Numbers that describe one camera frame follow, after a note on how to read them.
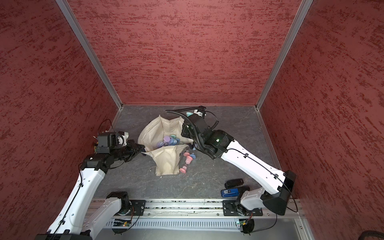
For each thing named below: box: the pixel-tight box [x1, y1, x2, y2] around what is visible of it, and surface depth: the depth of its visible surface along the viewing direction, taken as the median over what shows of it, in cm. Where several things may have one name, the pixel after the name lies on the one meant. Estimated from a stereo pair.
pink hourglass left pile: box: [179, 155, 193, 174], surface depth 91 cm
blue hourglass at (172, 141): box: [168, 137, 178, 146], surface depth 91 cm
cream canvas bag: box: [137, 115, 194, 176], surface depth 86 cm
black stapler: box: [224, 178, 244, 189], surface depth 83 cm
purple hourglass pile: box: [157, 141, 164, 149], surface depth 94 cm
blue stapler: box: [220, 188, 240, 198], surface depth 78 cm
